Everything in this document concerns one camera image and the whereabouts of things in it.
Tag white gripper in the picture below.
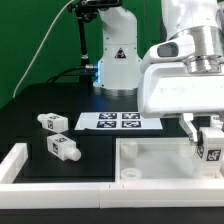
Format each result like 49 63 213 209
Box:
137 62 224 144

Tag white square tabletop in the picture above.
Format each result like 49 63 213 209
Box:
115 137 224 181

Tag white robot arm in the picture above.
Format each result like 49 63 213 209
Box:
94 0 224 145

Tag white U-shaped fence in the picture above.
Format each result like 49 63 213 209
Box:
0 143 224 209

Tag white marker sheet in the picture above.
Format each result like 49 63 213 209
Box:
75 112 162 130

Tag black cables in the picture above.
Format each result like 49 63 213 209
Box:
45 65 100 84

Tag black camera stand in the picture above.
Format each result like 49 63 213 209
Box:
67 0 123 84

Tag white cable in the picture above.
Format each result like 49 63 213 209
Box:
12 0 77 99

